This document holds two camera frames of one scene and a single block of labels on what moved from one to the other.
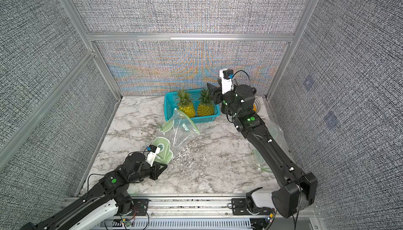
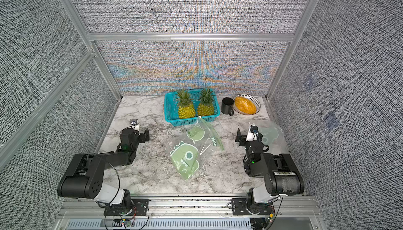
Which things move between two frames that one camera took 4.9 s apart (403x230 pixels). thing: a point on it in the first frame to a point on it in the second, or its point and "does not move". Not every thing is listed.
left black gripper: x=156 y=171 to x=142 y=138
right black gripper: x=218 y=95 to x=239 y=137
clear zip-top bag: x=177 y=128 to x=193 y=147
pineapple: x=184 y=103 does not move
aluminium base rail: x=202 y=212 does not move
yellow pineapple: x=207 y=107 does not move
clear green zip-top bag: x=277 y=135 does not move
